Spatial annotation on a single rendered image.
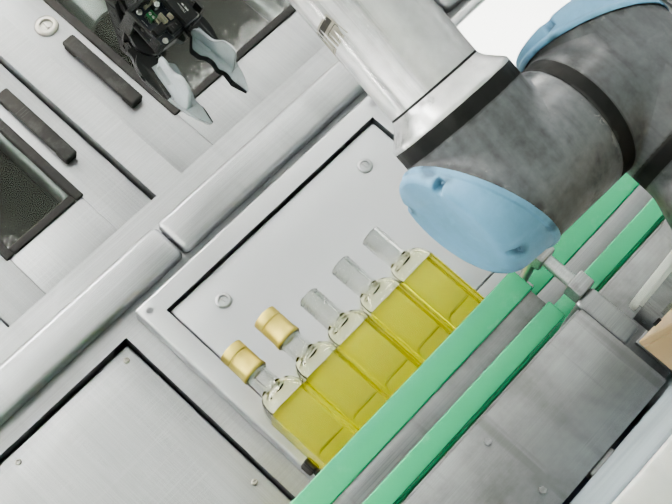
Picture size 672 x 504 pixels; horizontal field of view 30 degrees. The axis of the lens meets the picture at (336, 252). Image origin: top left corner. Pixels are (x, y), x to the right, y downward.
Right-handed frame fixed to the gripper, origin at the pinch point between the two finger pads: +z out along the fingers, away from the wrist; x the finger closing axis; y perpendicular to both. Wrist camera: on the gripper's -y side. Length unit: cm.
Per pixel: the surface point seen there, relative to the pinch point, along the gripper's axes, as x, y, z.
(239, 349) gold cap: -16.9, -7.0, 23.1
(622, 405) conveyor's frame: 4, 19, 54
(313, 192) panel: 9.8, -24.7, 16.8
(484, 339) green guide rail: 0.0, 11.6, 39.4
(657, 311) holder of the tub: 15, 19, 50
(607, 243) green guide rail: 24, 3, 45
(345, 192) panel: 12.9, -23.7, 19.8
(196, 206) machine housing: -2.9, -28.3, 7.3
